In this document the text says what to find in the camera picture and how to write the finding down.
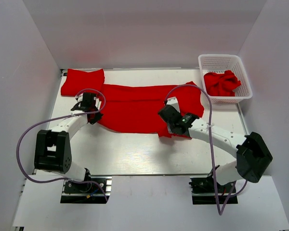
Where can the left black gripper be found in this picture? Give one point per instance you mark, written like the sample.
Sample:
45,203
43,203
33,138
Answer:
96,119

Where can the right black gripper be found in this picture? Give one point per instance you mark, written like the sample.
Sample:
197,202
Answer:
169,128

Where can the red t-shirt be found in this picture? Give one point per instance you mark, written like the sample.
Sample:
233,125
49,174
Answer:
223,84
77,80
135,109

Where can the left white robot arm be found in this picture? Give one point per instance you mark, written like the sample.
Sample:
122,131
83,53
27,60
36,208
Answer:
53,149

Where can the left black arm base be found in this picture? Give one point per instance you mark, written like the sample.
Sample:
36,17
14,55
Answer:
73,193

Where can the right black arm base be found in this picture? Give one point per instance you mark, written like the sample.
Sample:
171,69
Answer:
203,193

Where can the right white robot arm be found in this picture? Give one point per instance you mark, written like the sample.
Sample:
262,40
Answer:
252,156

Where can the crumpled red t-shirt in basket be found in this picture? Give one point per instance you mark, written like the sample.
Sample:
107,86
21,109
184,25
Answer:
223,84

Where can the white plastic basket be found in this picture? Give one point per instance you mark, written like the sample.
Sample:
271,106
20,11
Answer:
219,63

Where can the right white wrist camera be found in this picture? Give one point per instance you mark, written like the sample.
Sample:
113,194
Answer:
172,101

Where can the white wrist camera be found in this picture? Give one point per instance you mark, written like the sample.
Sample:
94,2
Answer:
79,98
172,101

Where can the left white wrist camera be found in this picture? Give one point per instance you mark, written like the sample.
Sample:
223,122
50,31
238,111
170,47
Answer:
79,98

